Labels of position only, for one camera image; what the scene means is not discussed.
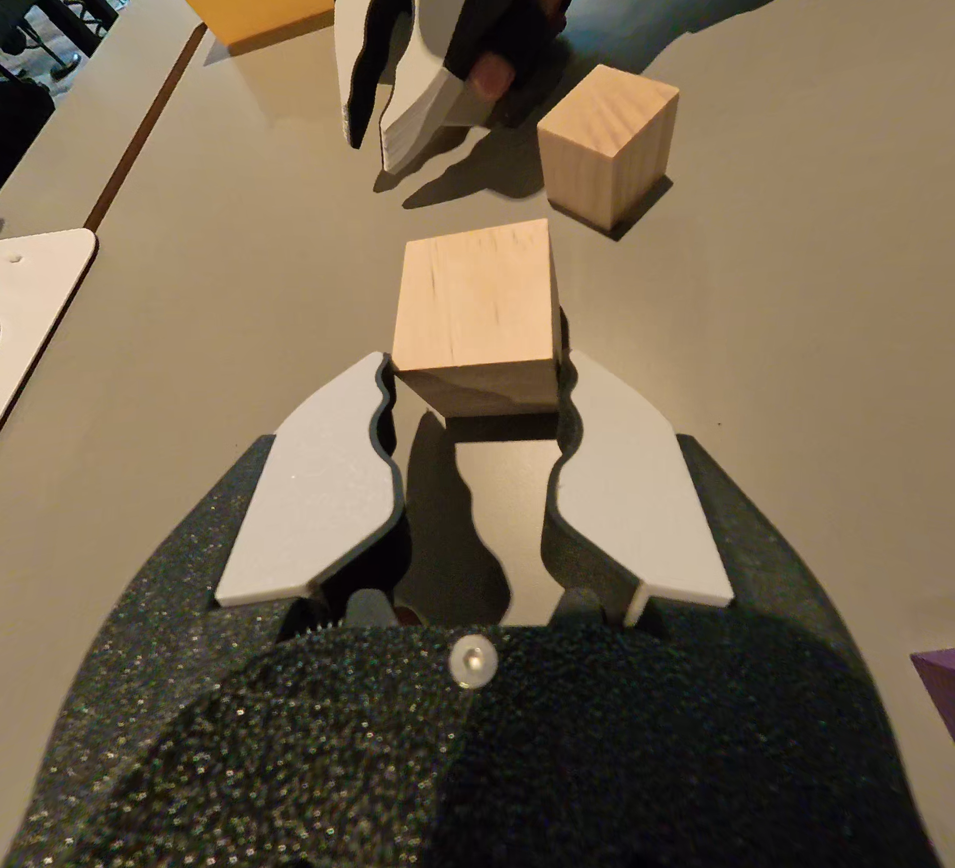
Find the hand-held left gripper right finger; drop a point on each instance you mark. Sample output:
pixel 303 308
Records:
pixel 634 495

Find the white board with hole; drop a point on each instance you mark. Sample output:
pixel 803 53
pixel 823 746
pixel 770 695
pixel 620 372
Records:
pixel 37 301

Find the wooden cube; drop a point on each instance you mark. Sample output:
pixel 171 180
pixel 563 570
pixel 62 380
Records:
pixel 477 301
pixel 604 152

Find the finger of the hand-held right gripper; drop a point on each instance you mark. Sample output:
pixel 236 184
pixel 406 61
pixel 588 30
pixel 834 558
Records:
pixel 362 3
pixel 436 40

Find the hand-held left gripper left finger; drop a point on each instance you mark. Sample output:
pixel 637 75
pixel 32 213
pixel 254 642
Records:
pixel 313 495

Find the purple block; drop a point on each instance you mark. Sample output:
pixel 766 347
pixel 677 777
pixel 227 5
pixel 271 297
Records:
pixel 938 689

